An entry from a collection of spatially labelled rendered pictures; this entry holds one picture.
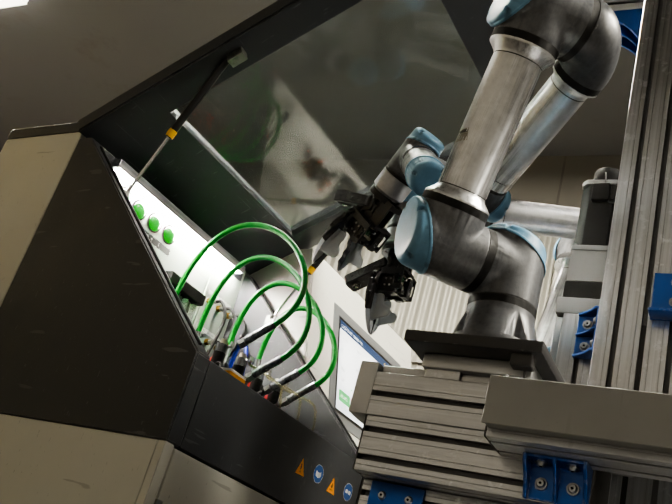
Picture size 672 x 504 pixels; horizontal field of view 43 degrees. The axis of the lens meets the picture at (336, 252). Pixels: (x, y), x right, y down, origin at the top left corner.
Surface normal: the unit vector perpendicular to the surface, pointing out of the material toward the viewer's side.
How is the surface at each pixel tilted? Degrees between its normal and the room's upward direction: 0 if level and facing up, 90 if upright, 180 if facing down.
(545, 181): 90
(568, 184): 90
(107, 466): 90
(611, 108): 180
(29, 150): 90
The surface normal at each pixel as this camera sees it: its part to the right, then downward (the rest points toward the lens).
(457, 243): 0.28, 0.09
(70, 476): -0.46, -0.49
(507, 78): -0.14, -0.05
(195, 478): 0.85, 0.00
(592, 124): -0.26, 0.87
